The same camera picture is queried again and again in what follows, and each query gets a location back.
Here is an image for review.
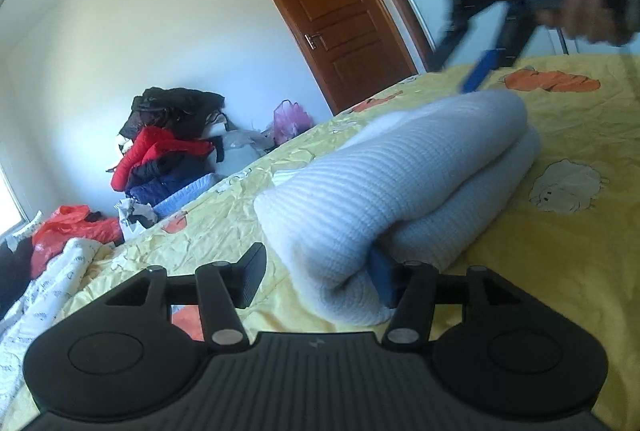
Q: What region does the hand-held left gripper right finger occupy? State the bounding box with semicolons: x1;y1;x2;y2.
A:
369;246;533;353

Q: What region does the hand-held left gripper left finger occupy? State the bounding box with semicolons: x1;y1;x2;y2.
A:
102;242;267;353

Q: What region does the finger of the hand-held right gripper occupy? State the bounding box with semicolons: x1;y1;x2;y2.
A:
431;18;474;73
460;18;532;94

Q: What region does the white knit sweater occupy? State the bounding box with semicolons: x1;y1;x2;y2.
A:
253;90;542;327

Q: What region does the black clothes heap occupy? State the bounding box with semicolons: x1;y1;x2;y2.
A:
119;87;226;137

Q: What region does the dark clothes pile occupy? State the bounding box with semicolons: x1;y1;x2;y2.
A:
0;238;33;317

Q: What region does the light blue knit blanket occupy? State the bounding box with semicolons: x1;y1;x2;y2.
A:
154;174;221;218

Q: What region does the grey pillow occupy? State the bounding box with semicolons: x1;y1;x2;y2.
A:
215;131;271;177

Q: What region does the navy puffer jacket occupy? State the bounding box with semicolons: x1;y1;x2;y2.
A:
125;156;211;207

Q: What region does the brown wooden door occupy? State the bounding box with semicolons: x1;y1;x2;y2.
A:
240;0;418;116

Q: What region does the crumpled white bag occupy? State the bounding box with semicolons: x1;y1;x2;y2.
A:
116;198;157;237

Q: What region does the pink plastic bag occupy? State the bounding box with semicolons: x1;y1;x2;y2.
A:
272;100;315;144

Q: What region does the red puffer jacket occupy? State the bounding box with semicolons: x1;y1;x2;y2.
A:
111;126;213;192

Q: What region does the yellow printed bedsheet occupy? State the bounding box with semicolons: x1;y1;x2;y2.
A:
0;54;640;431

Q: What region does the red plastic bag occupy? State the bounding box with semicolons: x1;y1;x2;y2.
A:
31;205;125;279

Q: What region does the white printed quilt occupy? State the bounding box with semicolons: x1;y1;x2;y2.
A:
0;237;113;392

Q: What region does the window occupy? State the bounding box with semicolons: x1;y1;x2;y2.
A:
0;166;26;242

